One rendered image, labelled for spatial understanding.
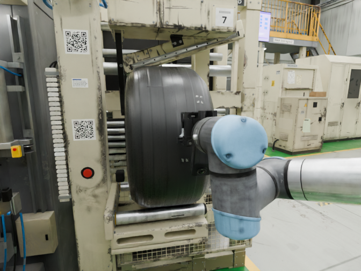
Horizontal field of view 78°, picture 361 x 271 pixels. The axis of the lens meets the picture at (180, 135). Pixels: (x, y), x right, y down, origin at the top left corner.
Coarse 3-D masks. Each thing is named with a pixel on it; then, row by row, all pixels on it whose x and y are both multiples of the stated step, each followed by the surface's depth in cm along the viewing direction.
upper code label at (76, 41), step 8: (64, 32) 71; (72, 32) 72; (80, 32) 72; (64, 40) 72; (72, 40) 72; (80, 40) 72; (88, 40) 73; (72, 48) 72; (80, 48) 73; (88, 48) 73
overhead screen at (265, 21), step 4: (264, 12) 427; (268, 12) 430; (260, 16) 425; (264, 16) 428; (268, 16) 431; (260, 20) 426; (264, 20) 430; (268, 20) 433; (260, 24) 428; (264, 24) 431; (268, 24) 434; (260, 28) 430; (264, 28) 433; (268, 28) 436; (260, 32) 431; (264, 32) 434; (268, 32) 437; (260, 36) 433; (264, 36) 436; (268, 36) 439; (260, 40) 434; (264, 40) 438; (268, 40) 441
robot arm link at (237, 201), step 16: (224, 176) 33; (240, 176) 33; (256, 176) 35; (224, 192) 34; (240, 192) 33; (256, 192) 34; (272, 192) 38; (224, 208) 34; (240, 208) 33; (256, 208) 34; (224, 224) 34; (240, 224) 33; (256, 224) 34
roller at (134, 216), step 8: (152, 208) 83; (160, 208) 83; (168, 208) 83; (176, 208) 84; (184, 208) 84; (192, 208) 84; (200, 208) 85; (120, 216) 79; (128, 216) 80; (136, 216) 80; (144, 216) 80; (152, 216) 81; (160, 216) 82; (168, 216) 82; (176, 216) 83; (184, 216) 84
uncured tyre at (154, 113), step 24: (144, 72) 74; (168, 72) 76; (192, 72) 79; (144, 96) 67; (168, 96) 68; (192, 96) 69; (144, 120) 64; (168, 120) 66; (144, 144) 64; (168, 144) 65; (144, 168) 66; (168, 168) 67; (144, 192) 70; (168, 192) 72; (192, 192) 74
